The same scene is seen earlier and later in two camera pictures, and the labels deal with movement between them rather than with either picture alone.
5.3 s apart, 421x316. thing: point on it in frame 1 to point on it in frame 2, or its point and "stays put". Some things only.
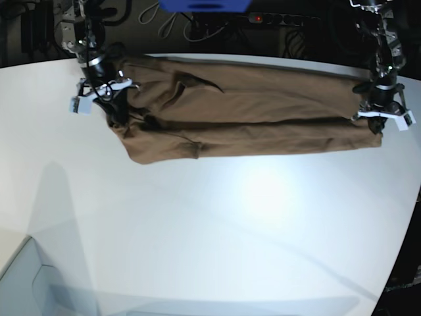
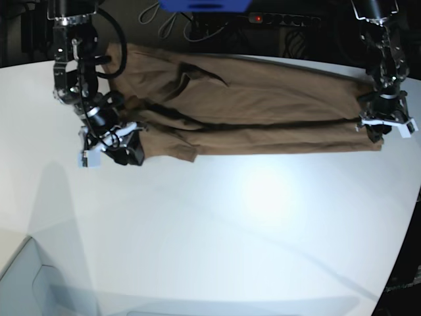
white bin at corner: [27, 288] stays put
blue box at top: [205, 6] stays put
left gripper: [100, 74] to [122, 141]
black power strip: [264, 18] stays put
